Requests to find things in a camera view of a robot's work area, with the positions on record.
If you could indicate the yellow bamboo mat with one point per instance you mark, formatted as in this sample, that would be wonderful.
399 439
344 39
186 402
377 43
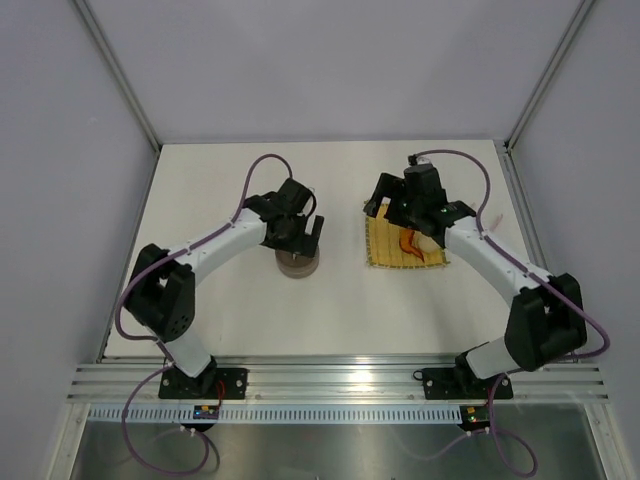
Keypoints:
382 248

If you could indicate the right aluminium frame post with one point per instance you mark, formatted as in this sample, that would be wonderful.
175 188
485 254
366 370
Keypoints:
554 64

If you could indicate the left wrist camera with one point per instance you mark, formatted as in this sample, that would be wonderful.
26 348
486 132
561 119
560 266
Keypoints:
295 198

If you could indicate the aluminium frame post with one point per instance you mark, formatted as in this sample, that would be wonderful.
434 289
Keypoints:
554 64
97 34

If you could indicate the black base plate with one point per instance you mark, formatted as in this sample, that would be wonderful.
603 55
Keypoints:
228 383
447 383

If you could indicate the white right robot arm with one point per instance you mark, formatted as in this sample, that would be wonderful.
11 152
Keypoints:
544 323

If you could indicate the round brown lunch box lid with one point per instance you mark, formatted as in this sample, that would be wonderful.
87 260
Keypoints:
293 260

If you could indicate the metal tongs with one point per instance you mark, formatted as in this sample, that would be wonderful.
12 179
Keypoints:
495 223

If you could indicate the orange pumpkin slice toy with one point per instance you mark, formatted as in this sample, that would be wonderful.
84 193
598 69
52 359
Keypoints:
406 244

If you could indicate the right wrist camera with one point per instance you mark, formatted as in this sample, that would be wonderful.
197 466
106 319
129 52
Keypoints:
422 181

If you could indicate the round metal lunch box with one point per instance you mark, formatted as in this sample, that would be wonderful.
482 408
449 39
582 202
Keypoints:
298 273

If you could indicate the white slotted cable duct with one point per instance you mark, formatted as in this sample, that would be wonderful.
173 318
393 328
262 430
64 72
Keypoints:
332 414

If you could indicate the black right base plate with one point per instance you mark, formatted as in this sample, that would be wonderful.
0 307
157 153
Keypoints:
447 383

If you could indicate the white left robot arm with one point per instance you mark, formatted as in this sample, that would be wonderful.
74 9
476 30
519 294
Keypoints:
161 294

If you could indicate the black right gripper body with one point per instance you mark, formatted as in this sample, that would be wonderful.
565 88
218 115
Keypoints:
405 215

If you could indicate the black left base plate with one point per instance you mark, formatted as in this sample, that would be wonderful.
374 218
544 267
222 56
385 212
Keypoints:
228 383

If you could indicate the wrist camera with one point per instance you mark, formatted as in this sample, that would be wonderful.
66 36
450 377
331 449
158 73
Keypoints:
422 181
295 198

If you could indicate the white steamed bun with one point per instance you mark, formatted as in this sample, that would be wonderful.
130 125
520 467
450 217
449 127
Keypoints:
428 245

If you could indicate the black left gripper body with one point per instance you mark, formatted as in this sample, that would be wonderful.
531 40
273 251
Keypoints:
293 239

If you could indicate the aluminium mounting rail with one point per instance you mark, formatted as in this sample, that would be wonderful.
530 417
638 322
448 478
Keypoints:
335 379

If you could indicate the left aluminium frame post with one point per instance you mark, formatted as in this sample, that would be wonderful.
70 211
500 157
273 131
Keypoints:
97 34

